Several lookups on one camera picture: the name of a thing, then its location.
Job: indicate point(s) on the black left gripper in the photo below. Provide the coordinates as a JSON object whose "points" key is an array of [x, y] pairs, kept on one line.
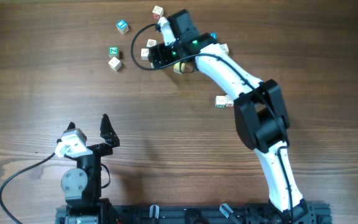
{"points": [[107, 134]]}

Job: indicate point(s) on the yellow sided picture block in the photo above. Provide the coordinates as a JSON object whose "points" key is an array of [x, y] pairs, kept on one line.
{"points": [[225, 48]]}

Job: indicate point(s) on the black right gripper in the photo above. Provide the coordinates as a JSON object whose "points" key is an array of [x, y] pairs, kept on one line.
{"points": [[161, 50]]}

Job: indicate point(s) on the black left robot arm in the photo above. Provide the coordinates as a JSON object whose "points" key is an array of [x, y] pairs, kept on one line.
{"points": [[82, 185]]}

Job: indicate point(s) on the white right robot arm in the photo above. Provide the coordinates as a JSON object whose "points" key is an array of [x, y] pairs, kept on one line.
{"points": [[260, 114]]}

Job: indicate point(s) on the yellow letter block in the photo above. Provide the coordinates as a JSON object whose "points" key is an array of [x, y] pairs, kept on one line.
{"points": [[179, 67]]}

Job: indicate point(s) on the red I letter block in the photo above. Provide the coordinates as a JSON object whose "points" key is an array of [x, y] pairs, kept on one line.
{"points": [[228, 101]]}

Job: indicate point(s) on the red letter block top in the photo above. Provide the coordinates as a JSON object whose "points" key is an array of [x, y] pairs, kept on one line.
{"points": [[157, 12]]}

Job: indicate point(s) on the plain wooden block left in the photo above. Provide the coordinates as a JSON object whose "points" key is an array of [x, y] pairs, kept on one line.
{"points": [[115, 64]]}

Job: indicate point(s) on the blue H letter block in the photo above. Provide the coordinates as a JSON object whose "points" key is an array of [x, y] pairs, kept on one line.
{"points": [[213, 35]]}

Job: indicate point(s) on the blue I letter block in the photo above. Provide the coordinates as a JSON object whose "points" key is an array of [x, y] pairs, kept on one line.
{"points": [[122, 26]]}

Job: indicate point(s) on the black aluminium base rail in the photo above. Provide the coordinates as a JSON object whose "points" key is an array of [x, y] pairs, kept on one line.
{"points": [[104, 212]]}

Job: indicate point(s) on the wooden picture block centre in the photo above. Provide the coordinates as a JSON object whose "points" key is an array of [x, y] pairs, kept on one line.
{"points": [[144, 54]]}

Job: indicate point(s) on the green sided wooden block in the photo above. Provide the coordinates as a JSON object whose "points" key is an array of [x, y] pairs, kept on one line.
{"points": [[220, 101]]}

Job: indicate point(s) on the green Z letter block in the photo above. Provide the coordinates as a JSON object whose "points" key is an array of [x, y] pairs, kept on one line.
{"points": [[114, 52]]}

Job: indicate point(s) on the blue sided picture block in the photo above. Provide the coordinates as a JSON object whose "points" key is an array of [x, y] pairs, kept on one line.
{"points": [[151, 43]]}

